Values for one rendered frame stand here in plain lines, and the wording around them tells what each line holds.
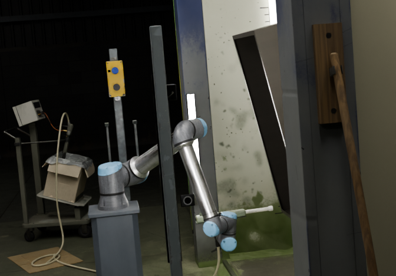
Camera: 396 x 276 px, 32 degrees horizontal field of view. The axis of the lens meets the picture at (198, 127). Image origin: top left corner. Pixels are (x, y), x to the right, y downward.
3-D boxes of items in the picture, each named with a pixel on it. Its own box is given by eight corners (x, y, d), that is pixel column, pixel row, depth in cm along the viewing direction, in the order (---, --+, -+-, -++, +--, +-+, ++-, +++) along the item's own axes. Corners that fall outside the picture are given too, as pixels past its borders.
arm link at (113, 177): (94, 193, 416) (91, 164, 415) (114, 188, 430) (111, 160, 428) (112, 194, 407) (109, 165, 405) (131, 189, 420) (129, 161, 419)
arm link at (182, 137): (177, 119, 377) (219, 235, 368) (190, 117, 387) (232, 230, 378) (162, 126, 384) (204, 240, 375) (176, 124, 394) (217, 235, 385)
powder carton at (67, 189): (49, 184, 663) (57, 145, 659) (91, 195, 662) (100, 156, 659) (33, 195, 610) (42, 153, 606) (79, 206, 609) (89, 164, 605)
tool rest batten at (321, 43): (317, 123, 201) (311, 25, 199) (345, 121, 202) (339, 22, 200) (320, 124, 199) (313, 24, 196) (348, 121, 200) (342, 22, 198)
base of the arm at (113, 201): (98, 212, 408) (96, 196, 407) (98, 206, 426) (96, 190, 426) (129, 208, 410) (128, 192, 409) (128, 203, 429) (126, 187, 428)
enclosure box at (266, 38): (330, 195, 454) (283, 20, 439) (366, 214, 395) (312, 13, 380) (281, 212, 450) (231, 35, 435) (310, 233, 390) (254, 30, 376)
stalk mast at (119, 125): (137, 265, 516) (116, 48, 502) (137, 267, 510) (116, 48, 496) (128, 266, 515) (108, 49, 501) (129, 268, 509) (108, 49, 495)
